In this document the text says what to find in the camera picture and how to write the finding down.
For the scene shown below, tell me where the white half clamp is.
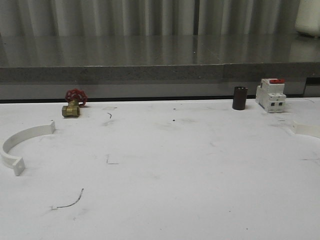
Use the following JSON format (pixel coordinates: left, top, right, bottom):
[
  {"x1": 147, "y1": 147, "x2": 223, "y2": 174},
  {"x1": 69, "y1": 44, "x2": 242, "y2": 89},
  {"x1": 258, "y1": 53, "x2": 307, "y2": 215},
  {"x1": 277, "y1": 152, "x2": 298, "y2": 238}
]
[
  {"x1": 292, "y1": 121, "x2": 320, "y2": 138},
  {"x1": 0, "y1": 120, "x2": 56, "y2": 176}
]

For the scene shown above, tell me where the grey stone counter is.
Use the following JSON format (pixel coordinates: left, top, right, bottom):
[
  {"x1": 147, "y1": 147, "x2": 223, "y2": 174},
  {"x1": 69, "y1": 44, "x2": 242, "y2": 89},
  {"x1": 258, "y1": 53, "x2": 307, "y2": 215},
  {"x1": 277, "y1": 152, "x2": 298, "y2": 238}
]
[{"x1": 0, "y1": 34, "x2": 320, "y2": 102}]

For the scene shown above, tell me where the dark brown cylinder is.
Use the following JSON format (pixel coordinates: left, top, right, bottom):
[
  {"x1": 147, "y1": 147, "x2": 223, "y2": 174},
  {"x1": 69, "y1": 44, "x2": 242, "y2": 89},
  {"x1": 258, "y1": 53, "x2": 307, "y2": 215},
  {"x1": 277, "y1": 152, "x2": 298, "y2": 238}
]
[{"x1": 232, "y1": 86, "x2": 248, "y2": 111}]

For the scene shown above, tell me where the brass valve red handwheel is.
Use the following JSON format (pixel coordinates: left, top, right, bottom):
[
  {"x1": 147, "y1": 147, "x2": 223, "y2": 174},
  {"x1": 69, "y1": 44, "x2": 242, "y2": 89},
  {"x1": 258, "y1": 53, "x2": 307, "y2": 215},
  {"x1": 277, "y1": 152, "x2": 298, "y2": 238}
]
[{"x1": 61, "y1": 88, "x2": 88, "y2": 118}]

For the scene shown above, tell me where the white container on counter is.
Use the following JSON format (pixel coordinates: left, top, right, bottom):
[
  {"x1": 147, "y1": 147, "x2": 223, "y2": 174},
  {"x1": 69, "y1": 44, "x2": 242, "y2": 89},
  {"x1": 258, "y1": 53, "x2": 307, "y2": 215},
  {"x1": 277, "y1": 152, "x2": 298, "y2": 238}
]
[{"x1": 295, "y1": 0, "x2": 320, "y2": 38}]

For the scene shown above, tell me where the white circuit breaker red switch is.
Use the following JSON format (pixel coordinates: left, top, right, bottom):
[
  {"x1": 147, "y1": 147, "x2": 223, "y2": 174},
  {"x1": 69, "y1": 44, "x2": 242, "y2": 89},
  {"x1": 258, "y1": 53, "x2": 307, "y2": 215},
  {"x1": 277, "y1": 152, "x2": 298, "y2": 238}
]
[{"x1": 255, "y1": 78, "x2": 287, "y2": 113}]

